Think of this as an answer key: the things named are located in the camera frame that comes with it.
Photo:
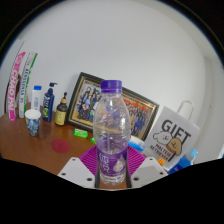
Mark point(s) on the amber pump bottle yellow label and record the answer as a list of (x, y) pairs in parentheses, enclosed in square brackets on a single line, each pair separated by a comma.
[(61, 115)]

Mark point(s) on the blue detergent bottle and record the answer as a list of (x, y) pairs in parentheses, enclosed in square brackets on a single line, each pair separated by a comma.
[(182, 164)]

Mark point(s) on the dark blue pump bottle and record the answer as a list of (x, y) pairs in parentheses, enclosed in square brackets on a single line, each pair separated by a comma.
[(48, 105)]

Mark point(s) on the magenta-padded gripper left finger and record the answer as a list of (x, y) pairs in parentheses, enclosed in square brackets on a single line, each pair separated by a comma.
[(76, 170)]

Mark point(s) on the framed group picture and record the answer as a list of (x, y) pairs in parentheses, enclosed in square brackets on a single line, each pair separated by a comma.
[(83, 103)]

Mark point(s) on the clear purple-capped water bottle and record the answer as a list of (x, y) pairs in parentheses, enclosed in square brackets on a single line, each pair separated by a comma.
[(111, 133)]

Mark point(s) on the white bottle with blue cap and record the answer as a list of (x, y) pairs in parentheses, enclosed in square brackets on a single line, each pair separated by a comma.
[(36, 99)]

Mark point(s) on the small colourful puzzle cube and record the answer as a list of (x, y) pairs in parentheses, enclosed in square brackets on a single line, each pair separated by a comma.
[(161, 162)]

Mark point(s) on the blue patterned paper cup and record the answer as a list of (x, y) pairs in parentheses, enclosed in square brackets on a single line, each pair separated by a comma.
[(33, 123)]

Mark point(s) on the white printed paper gift bag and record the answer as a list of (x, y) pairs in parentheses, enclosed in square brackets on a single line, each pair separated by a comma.
[(173, 136)]

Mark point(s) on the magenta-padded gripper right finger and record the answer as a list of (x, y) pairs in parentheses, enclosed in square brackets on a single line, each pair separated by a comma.
[(148, 169)]

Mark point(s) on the flat round red coaster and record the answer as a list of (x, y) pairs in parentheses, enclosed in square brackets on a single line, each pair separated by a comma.
[(60, 145)]

